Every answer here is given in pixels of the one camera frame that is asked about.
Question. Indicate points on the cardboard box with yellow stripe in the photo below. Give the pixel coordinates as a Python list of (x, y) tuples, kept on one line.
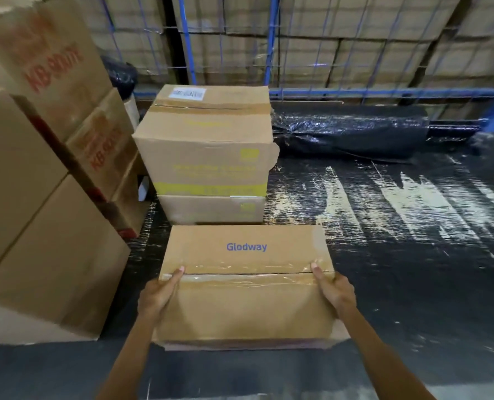
[(209, 149), (209, 210)]

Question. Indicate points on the person's left forearm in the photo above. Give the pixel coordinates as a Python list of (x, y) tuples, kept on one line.
[(126, 362)]

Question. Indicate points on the person's left hand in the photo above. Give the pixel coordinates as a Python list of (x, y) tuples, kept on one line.
[(157, 295)]

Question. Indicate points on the wall of wrapped stacked cartons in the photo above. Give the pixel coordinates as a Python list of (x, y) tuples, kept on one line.
[(355, 37)]

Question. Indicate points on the blue metal cage frame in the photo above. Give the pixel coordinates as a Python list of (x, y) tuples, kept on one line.
[(272, 45)]

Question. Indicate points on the person's right hand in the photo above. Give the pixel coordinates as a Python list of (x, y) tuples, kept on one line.
[(338, 295)]

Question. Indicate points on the person's right forearm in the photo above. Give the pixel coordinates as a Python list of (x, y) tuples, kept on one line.
[(384, 362)]

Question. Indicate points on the black steel post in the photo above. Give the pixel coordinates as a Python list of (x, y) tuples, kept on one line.
[(171, 37)]

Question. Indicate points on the pink striped Glodway box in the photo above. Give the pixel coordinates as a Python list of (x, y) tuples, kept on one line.
[(247, 304)]

